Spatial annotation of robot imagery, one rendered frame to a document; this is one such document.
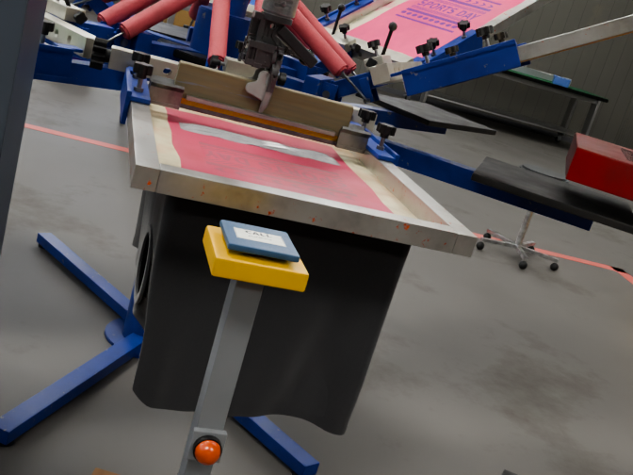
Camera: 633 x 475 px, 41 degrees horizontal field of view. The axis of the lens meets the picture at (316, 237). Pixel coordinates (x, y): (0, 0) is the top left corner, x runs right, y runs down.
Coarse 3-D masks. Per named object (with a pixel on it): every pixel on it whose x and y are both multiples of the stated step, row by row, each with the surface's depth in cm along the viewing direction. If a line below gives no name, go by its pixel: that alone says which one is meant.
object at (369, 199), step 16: (288, 144) 193; (304, 144) 198; (320, 144) 204; (288, 160) 176; (304, 160) 181; (336, 160) 191; (352, 176) 179; (304, 192) 154; (368, 192) 169; (384, 208) 160
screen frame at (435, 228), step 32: (128, 128) 160; (384, 160) 188; (160, 192) 129; (192, 192) 130; (224, 192) 131; (256, 192) 132; (288, 192) 136; (416, 192) 164; (320, 224) 136; (352, 224) 137; (384, 224) 139; (416, 224) 140; (448, 224) 146
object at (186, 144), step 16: (176, 112) 191; (176, 128) 175; (224, 128) 189; (240, 128) 194; (176, 144) 161; (192, 144) 165; (224, 144) 173; (240, 144) 178; (192, 160) 153; (224, 176) 148; (240, 176) 152
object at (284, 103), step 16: (192, 64) 182; (176, 80) 182; (192, 80) 182; (208, 80) 183; (224, 80) 184; (240, 80) 185; (208, 96) 184; (224, 96) 185; (240, 96) 186; (272, 96) 187; (288, 96) 188; (304, 96) 189; (272, 112) 189; (288, 112) 190; (304, 112) 190; (320, 112) 191; (336, 112) 192; (352, 112) 193; (336, 128) 193
